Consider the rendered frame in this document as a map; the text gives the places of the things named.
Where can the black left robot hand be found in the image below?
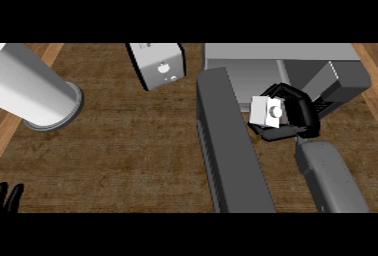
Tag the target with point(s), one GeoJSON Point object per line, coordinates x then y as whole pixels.
{"type": "Point", "coordinates": [11, 199]}

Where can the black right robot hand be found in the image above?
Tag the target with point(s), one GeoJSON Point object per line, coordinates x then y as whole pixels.
{"type": "Point", "coordinates": [304, 110]}

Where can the white milk carton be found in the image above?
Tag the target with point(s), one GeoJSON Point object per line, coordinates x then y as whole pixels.
{"type": "Point", "coordinates": [265, 111]}

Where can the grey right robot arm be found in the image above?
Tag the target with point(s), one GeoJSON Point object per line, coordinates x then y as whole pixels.
{"type": "Point", "coordinates": [330, 176]}

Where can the grey microwave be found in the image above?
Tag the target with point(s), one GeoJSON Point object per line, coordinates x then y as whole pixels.
{"type": "Point", "coordinates": [295, 71]}

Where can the dark grey microwave door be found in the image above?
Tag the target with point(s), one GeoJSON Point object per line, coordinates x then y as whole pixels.
{"type": "Point", "coordinates": [230, 146]}

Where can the grey boxy appliance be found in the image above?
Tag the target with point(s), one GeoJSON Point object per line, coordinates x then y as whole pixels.
{"type": "Point", "coordinates": [159, 66]}

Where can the white cylindrical container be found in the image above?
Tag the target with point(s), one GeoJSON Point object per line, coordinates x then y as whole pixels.
{"type": "Point", "coordinates": [34, 90]}

